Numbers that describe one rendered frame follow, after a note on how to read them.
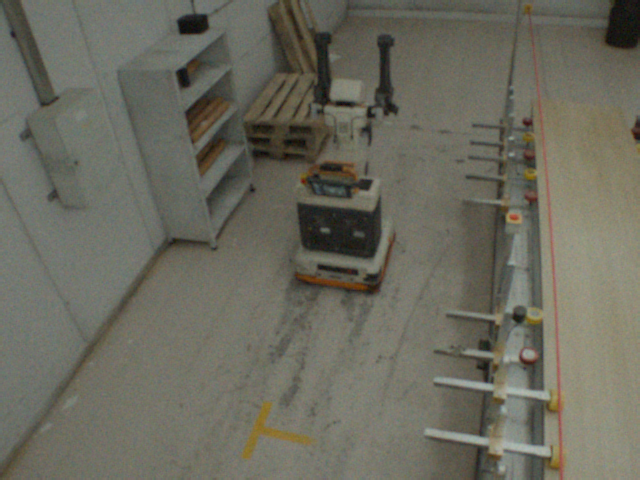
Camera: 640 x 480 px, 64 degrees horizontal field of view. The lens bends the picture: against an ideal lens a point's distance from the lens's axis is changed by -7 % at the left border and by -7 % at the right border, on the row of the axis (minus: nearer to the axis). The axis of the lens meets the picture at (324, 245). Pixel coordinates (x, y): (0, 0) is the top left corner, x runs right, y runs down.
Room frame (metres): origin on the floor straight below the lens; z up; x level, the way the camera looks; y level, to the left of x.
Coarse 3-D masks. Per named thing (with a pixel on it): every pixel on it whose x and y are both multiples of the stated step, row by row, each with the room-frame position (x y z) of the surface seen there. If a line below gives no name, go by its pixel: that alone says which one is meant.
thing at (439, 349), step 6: (438, 348) 1.53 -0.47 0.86; (444, 348) 1.53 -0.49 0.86; (444, 354) 1.52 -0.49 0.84; (450, 354) 1.51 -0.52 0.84; (462, 354) 1.49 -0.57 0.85; (468, 354) 1.48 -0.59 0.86; (474, 354) 1.48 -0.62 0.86; (480, 354) 1.47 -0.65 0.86; (486, 354) 1.47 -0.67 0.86; (492, 354) 1.47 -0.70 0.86; (480, 360) 1.46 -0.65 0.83; (486, 360) 1.45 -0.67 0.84; (492, 360) 1.45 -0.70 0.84; (510, 360) 1.42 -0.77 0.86; (516, 360) 1.42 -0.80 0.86; (522, 366) 1.40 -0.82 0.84; (528, 366) 1.39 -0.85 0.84
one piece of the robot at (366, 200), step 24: (312, 168) 2.97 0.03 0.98; (336, 168) 2.91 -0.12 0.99; (312, 192) 2.96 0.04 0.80; (360, 192) 2.89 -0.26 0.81; (312, 216) 2.96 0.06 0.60; (336, 216) 2.91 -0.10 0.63; (360, 216) 2.85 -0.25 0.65; (312, 240) 2.97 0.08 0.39; (336, 240) 2.91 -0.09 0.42; (360, 240) 2.85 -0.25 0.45
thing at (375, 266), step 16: (384, 224) 3.22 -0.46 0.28; (384, 240) 3.04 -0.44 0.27; (304, 256) 2.94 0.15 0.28; (320, 256) 2.92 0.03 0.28; (336, 256) 2.91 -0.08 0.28; (352, 256) 2.89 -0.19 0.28; (384, 256) 2.93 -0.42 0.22; (304, 272) 2.92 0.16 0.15; (320, 272) 2.87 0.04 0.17; (368, 272) 2.75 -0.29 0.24; (384, 272) 2.91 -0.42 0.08; (352, 288) 2.79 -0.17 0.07; (368, 288) 2.75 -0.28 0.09
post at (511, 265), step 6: (510, 264) 1.71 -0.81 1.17; (510, 270) 1.71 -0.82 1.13; (510, 276) 1.71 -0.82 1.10; (504, 282) 1.72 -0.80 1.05; (510, 282) 1.70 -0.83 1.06; (504, 288) 1.71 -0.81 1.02; (504, 294) 1.71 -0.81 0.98; (504, 300) 1.71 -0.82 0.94; (498, 306) 1.74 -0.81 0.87; (504, 306) 1.71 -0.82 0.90; (498, 312) 1.71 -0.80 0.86
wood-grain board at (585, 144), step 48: (576, 144) 3.13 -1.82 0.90; (624, 144) 3.08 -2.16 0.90; (576, 192) 2.56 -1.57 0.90; (624, 192) 2.52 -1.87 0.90; (576, 240) 2.13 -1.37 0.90; (624, 240) 2.09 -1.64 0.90; (576, 288) 1.77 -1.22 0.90; (624, 288) 1.73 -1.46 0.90; (576, 336) 1.48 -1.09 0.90; (624, 336) 1.44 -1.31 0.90; (576, 384) 1.23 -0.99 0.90; (624, 384) 1.19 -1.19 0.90; (576, 432) 1.01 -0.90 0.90; (624, 432) 0.98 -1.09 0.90
